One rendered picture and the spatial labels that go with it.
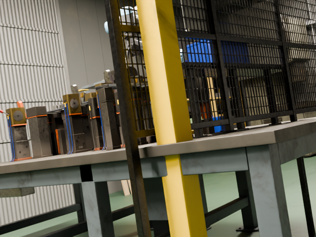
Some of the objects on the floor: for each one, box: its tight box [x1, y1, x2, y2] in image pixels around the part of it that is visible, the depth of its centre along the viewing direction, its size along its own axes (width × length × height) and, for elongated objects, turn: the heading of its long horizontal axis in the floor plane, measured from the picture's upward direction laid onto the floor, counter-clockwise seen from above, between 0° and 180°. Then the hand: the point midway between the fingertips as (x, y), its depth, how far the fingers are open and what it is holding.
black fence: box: [104, 0, 316, 237], centre depth 225 cm, size 14×197×155 cm
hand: (137, 69), depth 243 cm, fingers open, 14 cm apart
